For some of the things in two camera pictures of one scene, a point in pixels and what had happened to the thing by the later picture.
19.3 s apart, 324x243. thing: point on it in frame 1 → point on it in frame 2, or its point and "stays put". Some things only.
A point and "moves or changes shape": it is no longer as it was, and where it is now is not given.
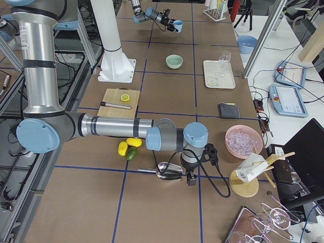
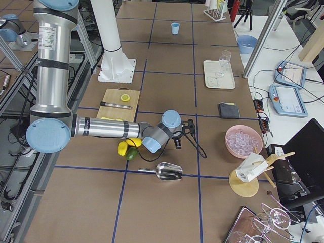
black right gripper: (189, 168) → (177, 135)
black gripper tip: (248, 11) stays put
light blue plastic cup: (178, 25) moves or changes shape
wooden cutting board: (113, 95) stays put
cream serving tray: (218, 74) stays put
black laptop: (299, 177) stays put
